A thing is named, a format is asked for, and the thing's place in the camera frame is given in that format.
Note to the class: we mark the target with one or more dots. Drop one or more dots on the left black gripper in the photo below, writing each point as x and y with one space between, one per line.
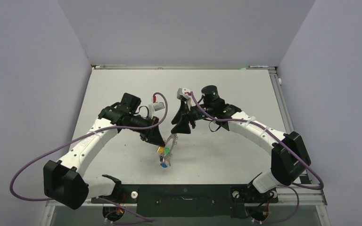
152 135

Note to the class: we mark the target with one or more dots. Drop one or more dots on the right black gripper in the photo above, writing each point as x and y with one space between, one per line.
183 126

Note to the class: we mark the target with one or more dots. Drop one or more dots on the large metal ring disc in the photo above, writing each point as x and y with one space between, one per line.
170 142

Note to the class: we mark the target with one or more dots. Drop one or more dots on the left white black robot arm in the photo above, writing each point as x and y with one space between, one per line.
64 179

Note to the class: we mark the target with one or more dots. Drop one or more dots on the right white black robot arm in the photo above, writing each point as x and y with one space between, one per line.
289 156

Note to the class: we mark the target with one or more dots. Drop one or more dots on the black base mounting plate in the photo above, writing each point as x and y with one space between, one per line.
196 210

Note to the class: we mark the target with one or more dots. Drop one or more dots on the red white marker pen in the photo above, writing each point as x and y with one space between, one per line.
258 67

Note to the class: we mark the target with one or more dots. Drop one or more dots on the aluminium rail back edge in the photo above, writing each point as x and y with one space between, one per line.
172 67

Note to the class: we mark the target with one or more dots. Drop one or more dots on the aluminium frame rail right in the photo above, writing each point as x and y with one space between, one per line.
275 81

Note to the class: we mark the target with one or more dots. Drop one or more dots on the aluminium frame rail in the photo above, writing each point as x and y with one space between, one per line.
275 81
299 195

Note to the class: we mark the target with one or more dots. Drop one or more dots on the aluminium frame rail front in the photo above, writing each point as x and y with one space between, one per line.
299 195

